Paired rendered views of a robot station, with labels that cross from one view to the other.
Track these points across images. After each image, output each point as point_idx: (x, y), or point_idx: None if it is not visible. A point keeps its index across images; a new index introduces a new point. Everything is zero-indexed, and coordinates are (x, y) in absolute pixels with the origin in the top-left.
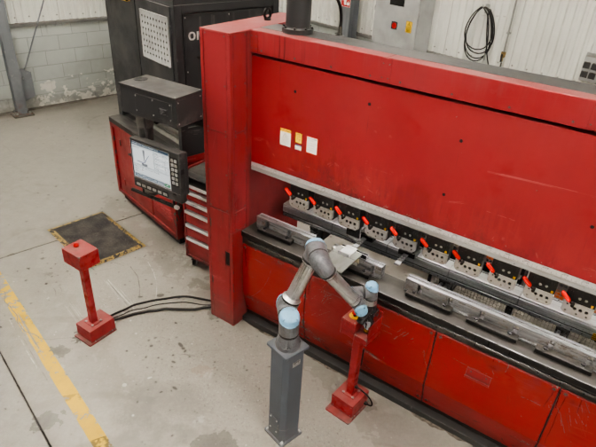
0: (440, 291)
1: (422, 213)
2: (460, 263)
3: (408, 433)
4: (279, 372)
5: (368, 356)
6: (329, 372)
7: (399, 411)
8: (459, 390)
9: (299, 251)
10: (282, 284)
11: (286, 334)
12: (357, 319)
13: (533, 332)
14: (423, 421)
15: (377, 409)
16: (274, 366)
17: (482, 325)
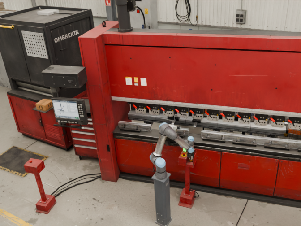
0: (217, 133)
1: (203, 100)
2: (225, 118)
3: (218, 203)
4: (160, 189)
5: (190, 174)
6: (172, 189)
7: (211, 195)
8: (236, 175)
9: (145, 134)
10: (139, 152)
11: (161, 170)
12: (187, 155)
13: (262, 139)
14: (222, 196)
15: (200, 197)
16: (157, 188)
17: (240, 143)
